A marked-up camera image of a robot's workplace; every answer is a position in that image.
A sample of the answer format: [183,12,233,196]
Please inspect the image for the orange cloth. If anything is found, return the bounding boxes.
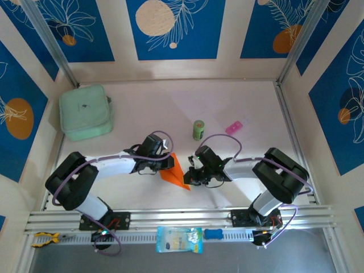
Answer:
[159,152,191,191]

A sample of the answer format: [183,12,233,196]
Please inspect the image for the green cylindrical can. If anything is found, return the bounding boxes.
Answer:
[192,119,206,140]

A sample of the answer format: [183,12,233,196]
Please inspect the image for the pink plastic pill box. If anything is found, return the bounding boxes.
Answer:
[225,121,244,135]

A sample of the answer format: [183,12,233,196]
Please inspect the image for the blue bone-shaped eraser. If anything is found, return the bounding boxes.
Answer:
[204,228,224,240]

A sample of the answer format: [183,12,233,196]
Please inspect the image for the blue wet wipes packet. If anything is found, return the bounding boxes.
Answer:
[155,226,204,255]

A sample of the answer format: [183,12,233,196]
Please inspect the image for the mint green zipper pouch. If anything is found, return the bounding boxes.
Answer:
[59,84,115,142]

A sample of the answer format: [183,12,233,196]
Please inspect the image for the yellow black pliers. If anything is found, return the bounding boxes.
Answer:
[30,231,76,247]

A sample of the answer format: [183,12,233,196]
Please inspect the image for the aluminium front rail frame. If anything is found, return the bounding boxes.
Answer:
[24,204,338,247]

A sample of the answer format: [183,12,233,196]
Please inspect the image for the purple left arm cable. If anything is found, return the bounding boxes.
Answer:
[53,130,174,257]

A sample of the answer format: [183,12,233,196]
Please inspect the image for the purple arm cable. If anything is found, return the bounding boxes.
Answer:
[53,130,174,257]
[198,133,315,249]

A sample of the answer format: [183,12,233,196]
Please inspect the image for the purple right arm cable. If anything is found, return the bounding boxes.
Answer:
[198,133,315,249]

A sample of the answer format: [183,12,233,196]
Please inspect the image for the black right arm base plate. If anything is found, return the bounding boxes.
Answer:
[227,209,282,228]

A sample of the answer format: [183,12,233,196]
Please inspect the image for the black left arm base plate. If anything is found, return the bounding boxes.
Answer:
[78,212,131,231]

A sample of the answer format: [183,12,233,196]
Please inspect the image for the aluminium side rail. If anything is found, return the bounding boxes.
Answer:
[274,82,321,205]

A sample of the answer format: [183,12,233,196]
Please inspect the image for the aluminium corner post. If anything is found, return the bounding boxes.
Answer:
[276,0,332,87]
[21,0,80,88]

